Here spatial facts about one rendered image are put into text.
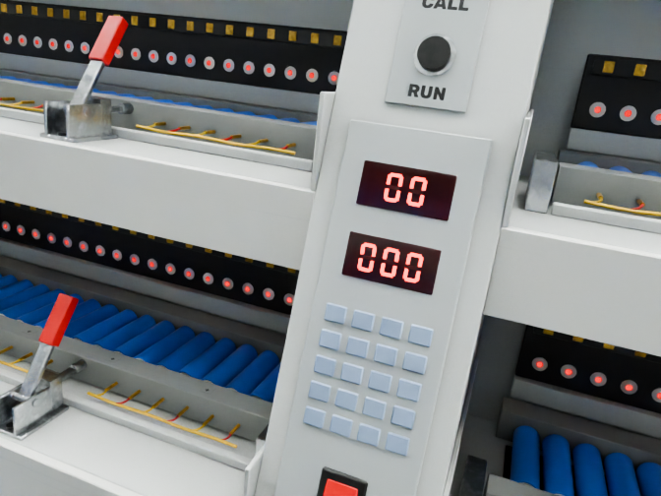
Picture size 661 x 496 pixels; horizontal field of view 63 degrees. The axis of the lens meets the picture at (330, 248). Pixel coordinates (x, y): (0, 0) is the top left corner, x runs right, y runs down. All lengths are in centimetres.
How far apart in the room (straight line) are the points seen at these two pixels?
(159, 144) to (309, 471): 23
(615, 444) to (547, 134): 24
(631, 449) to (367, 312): 24
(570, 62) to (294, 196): 28
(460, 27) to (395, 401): 18
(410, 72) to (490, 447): 28
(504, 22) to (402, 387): 18
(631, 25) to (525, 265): 28
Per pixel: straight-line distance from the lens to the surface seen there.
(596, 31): 50
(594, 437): 45
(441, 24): 29
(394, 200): 27
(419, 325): 27
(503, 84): 28
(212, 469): 38
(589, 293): 27
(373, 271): 27
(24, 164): 40
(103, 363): 44
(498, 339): 47
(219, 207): 31
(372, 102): 28
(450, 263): 26
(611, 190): 34
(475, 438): 44
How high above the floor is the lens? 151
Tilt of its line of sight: 3 degrees down
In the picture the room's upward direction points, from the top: 12 degrees clockwise
